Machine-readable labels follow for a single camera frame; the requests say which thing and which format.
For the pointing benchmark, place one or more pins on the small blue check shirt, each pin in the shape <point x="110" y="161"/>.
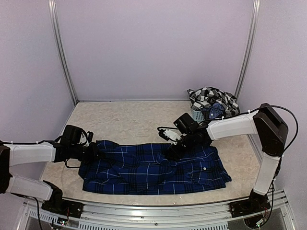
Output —
<point x="214" y="111"/>

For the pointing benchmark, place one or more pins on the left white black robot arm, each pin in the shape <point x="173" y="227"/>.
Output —
<point x="74" y="143"/>

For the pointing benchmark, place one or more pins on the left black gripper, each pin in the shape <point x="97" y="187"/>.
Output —
<point x="93" y="156"/>

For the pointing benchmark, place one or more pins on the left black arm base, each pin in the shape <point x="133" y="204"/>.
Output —
<point x="58" y="205"/>

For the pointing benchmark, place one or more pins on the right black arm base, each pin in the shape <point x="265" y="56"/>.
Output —
<point x="253" y="204"/>

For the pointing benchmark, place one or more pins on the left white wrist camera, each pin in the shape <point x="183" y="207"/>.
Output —
<point x="89" y="138"/>

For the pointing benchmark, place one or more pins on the black white checkered shirt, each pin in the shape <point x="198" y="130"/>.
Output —
<point x="207" y="96"/>

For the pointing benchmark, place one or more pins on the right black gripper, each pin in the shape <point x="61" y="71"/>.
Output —
<point x="176" y="154"/>

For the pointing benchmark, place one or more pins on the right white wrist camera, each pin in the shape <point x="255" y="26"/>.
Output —
<point x="169" y="135"/>

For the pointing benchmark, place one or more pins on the front aluminium rail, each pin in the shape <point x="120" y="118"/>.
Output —
<point x="102" y="216"/>

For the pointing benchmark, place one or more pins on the left aluminium frame post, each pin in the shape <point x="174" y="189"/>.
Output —
<point x="60" y="48"/>

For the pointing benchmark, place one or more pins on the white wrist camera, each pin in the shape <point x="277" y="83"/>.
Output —
<point x="169" y="135"/>
<point x="89" y="138"/>

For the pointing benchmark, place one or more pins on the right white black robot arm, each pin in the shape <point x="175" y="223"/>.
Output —
<point x="263" y="122"/>

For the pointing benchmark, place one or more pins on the right aluminium frame post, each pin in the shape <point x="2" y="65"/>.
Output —
<point x="249" y="46"/>

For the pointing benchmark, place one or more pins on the blue plaid long sleeve shirt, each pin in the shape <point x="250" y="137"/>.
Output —
<point x="144" y="170"/>

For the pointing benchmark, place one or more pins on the aluminium frame post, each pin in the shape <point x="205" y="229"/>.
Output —
<point x="249" y="46"/>
<point x="60" y="48"/>

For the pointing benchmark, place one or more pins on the light blue plastic basket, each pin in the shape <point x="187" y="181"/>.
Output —
<point x="200" y="115"/>

